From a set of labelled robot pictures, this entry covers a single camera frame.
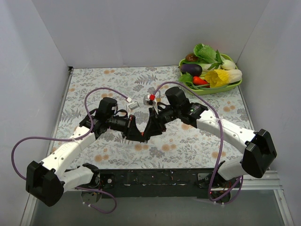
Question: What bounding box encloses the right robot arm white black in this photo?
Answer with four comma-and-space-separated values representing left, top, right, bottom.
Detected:
143, 87, 277, 188

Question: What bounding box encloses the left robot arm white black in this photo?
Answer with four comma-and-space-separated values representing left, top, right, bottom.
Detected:
25, 97, 144, 207

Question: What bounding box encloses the brass padlock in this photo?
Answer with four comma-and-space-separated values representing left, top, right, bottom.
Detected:
156, 90, 161, 102

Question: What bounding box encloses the floral patterned mat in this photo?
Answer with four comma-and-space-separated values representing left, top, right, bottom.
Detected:
52, 66, 241, 169

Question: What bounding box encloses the red toy pepper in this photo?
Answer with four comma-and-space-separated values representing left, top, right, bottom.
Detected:
192, 76, 209, 86

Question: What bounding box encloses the purple toy eggplant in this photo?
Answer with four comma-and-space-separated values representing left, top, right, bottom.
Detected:
179, 64, 203, 76

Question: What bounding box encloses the brown toy mushroom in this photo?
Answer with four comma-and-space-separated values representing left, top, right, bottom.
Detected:
185, 53, 198, 62

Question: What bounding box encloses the yellow toy cabbage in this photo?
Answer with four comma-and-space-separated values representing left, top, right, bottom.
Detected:
205, 69, 242, 88

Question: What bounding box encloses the green toy lettuce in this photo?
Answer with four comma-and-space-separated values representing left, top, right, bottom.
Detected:
193, 43, 223, 65

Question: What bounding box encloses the white toy radish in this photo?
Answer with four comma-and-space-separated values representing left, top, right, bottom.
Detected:
221, 59, 236, 70

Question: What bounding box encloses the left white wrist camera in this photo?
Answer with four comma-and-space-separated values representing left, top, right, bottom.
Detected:
127, 101, 139, 114

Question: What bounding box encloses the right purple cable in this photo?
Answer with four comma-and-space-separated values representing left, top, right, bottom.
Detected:
155, 81, 244, 207

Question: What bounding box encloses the purple cable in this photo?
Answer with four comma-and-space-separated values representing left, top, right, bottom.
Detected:
155, 81, 244, 207
11, 87, 132, 214

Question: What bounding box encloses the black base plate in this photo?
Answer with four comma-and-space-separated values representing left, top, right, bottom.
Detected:
94, 168, 240, 198

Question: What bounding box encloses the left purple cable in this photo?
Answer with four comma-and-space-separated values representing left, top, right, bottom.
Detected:
11, 87, 132, 214

